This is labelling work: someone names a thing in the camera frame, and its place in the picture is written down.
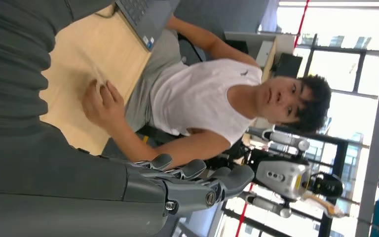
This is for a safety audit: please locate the person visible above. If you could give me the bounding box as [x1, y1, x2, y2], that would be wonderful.
[80, 14, 332, 164]

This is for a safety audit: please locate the black chair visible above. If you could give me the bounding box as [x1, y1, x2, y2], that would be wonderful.
[134, 33, 210, 148]

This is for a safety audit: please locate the grey laptop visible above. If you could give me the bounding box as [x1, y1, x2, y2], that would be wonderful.
[114, 0, 181, 52]

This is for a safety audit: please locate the white desk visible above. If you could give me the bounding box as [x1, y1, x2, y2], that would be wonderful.
[224, 31, 298, 82]

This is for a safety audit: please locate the black monitor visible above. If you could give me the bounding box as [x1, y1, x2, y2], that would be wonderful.
[272, 52, 303, 79]

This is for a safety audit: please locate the grey humanoid robot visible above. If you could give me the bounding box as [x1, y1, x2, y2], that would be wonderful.
[241, 125, 345, 220]

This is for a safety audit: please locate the red barrier belt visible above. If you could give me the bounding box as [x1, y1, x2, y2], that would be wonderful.
[234, 0, 310, 237]

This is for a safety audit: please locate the black laptop power cable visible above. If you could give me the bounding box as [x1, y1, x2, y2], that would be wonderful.
[93, 3, 118, 19]

